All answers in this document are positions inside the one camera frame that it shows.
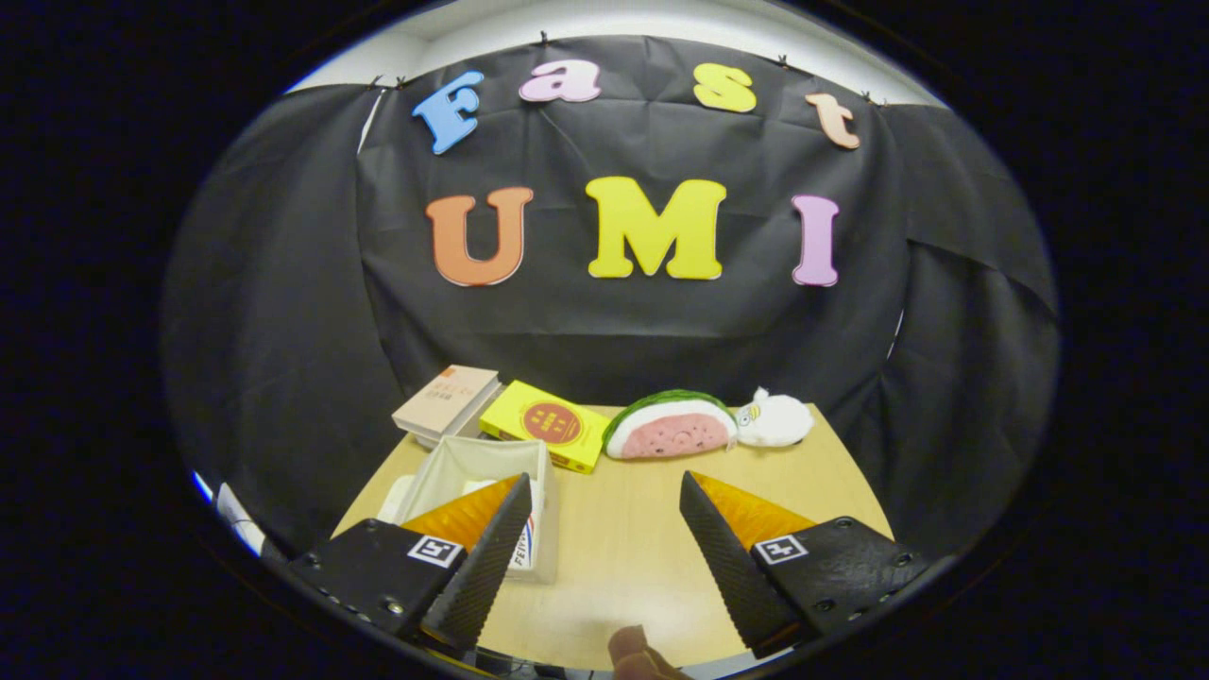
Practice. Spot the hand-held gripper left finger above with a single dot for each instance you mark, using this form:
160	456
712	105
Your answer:
486	567

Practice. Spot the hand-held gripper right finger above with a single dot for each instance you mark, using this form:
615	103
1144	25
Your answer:
727	567

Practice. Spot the white striped shoe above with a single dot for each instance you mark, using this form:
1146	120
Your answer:
525	546

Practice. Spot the cream fabric storage box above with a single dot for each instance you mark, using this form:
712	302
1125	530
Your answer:
472	458

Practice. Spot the watermelon slice plush toy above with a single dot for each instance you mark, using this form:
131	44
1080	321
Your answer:
671	430

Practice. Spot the yellow book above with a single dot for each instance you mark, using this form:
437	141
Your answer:
548	425

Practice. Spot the white plush toy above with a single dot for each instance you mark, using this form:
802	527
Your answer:
779	420

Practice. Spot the beige book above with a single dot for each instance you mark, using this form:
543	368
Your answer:
444	397

